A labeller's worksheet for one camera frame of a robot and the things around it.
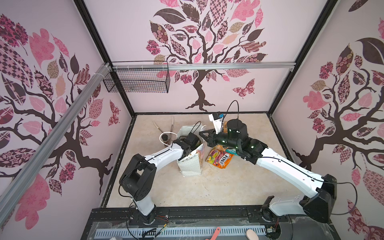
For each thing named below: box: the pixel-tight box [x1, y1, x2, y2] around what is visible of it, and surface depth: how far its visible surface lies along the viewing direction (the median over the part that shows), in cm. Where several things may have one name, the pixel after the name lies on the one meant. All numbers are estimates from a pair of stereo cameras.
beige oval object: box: [246, 229, 259, 240], surface depth 69 cm
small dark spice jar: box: [161, 134, 169, 144], surface depth 97 cm
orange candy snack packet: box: [205, 149, 234, 169], surface depth 92 cm
